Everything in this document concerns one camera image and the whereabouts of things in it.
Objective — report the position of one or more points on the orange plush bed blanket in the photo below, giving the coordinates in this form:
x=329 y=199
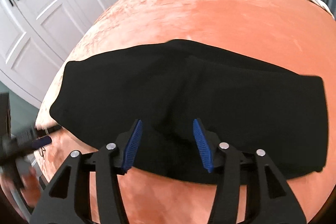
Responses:
x=293 y=34

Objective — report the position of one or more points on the black pants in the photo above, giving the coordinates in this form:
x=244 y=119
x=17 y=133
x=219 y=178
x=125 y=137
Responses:
x=249 y=103

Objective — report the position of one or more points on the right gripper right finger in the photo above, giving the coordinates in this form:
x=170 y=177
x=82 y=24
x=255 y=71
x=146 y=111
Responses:
x=269 y=196

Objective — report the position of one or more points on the white wardrobe with red decals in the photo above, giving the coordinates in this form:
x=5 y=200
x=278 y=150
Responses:
x=36 y=38

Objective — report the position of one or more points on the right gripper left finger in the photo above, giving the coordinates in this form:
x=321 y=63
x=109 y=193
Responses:
x=66 y=197

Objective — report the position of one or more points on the operator left hand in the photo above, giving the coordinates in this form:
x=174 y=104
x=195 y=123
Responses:
x=31 y=192

